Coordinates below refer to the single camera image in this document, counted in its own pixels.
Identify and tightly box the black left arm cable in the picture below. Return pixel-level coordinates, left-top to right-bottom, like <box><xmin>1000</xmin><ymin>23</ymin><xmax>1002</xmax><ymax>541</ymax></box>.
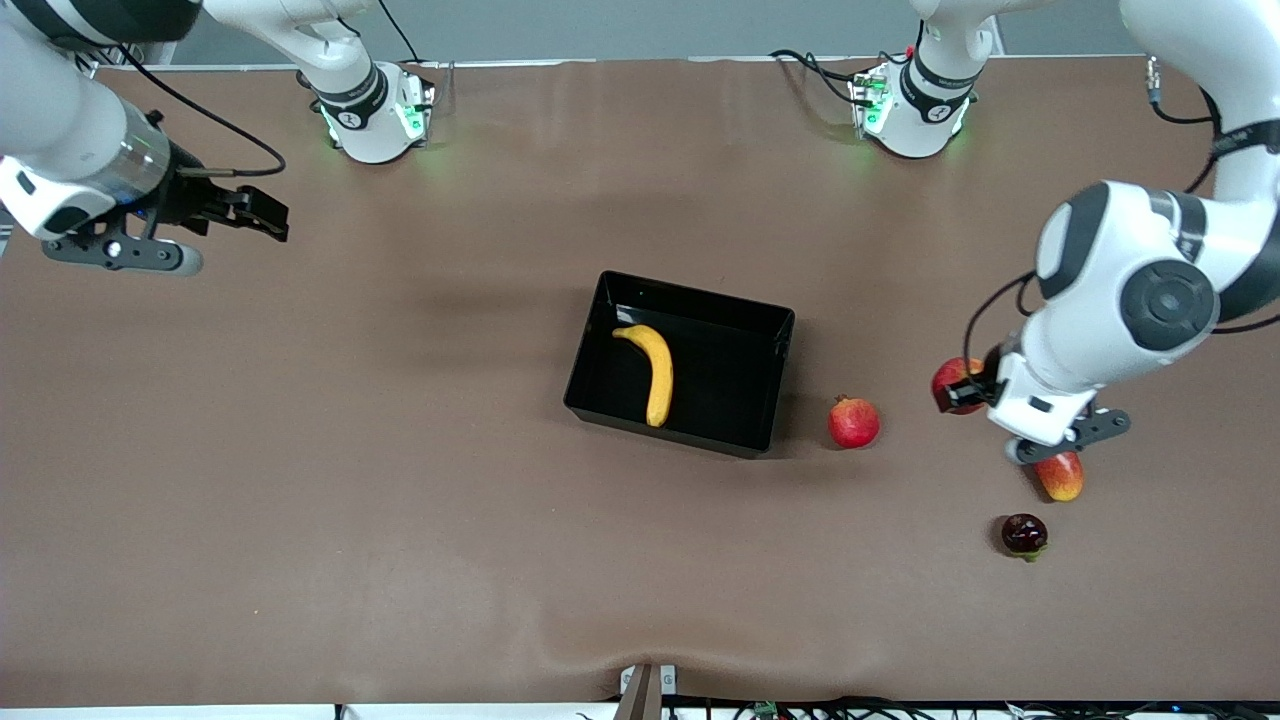
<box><xmin>964</xmin><ymin>270</ymin><xmax>1037</xmax><ymax>349</ymax></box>

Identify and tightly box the yellow banana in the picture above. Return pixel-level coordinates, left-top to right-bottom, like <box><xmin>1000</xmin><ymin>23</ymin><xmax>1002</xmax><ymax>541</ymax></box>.
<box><xmin>612</xmin><ymin>324</ymin><xmax>675</xmax><ymax>429</ymax></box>

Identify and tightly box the red orange mango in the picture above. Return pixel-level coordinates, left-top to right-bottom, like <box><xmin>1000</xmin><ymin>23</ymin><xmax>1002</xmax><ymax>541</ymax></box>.
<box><xmin>1033</xmin><ymin>450</ymin><xmax>1085</xmax><ymax>503</ymax></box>

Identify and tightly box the black plastic box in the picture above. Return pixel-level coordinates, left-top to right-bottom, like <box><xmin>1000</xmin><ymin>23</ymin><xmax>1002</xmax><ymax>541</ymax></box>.
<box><xmin>563</xmin><ymin>270</ymin><xmax>797</xmax><ymax>460</ymax></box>

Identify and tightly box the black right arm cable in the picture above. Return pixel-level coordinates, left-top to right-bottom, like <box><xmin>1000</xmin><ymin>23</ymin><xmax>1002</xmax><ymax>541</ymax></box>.
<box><xmin>115</xmin><ymin>42</ymin><xmax>288</xmax><ymax>179</ymax></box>

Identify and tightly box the dark purple mangosteen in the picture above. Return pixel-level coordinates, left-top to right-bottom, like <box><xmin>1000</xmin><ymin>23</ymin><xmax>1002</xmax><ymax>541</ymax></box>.
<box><xmin>1001</xmin><ymin>513</ymin><xmax>1050</xmax><ymax>563</ymax></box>

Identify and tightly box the black left base cable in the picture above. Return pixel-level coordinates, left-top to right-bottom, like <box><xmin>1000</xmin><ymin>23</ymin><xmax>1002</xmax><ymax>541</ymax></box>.
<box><xmin>768</xmin><ymin>45</ymin><xmax>906</xmax><ymax>106</ymax></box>

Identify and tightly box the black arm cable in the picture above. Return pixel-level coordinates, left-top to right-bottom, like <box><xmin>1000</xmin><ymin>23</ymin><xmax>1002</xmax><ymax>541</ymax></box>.
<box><xmin>964</xmin><ymin>270</ymin><xmax>1037</xmax><ymax>349</ymax></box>
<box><xmin>115</xmin><ymin>42</ymin><xmax>288</xmax><ymax>179</ymax></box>

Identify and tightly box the red yellow striped apple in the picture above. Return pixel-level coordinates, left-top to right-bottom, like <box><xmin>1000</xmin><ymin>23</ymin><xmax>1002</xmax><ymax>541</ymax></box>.
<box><xmin>932</xmin><ymin>357</ymin><xmax>989</xmax><ymax>415</ymax></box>

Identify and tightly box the red pomegranate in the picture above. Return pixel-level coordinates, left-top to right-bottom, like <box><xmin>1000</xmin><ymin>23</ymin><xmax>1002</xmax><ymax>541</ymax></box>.
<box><xmin>827</xmin><ymin>394</ymin><xmax>882</xmax><ymax>450</ymax></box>

